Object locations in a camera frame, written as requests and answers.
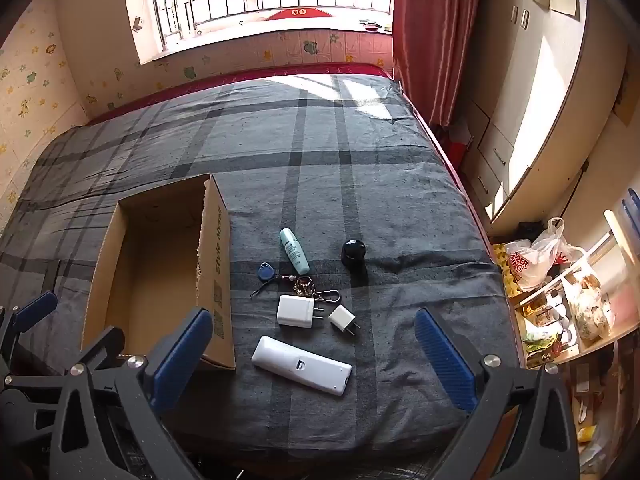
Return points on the red semicircular mat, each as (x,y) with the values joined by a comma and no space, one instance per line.
(296,13)

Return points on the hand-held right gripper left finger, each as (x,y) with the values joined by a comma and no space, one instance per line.
(180,360)

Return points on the white plastic bag red print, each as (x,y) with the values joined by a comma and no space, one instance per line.
(537,260)

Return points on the yellow patterned packet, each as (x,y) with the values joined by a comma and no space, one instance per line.
(505,270)

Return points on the grey plaid blanket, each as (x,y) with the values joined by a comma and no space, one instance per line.
(350,185)

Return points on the brown cardboard box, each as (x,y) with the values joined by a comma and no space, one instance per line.
(150,270)

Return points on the wooden shelf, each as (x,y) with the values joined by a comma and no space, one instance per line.
(620,240)

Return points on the white remote control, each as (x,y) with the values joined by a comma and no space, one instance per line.
(300,365)

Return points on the small teal bottle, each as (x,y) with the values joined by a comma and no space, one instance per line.
(293,250)

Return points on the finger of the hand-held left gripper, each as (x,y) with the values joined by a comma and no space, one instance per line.
(107,341)
(35,306)

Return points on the red curtain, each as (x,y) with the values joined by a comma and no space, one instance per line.
(435,35)

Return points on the large white charger plug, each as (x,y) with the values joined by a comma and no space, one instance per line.
(294,311)

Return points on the red mattress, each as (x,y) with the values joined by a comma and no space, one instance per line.
(225,76)

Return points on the small white charger plug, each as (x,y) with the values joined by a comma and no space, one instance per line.
(341,317)

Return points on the blue key fob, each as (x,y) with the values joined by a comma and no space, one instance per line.
(264,271)

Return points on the black domed cylinder device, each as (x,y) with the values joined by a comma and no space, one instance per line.
(354,254)

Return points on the cream wardrobe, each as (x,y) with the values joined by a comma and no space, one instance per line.
(540,85)

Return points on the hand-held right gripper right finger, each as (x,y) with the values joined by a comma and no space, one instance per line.
(445,360)

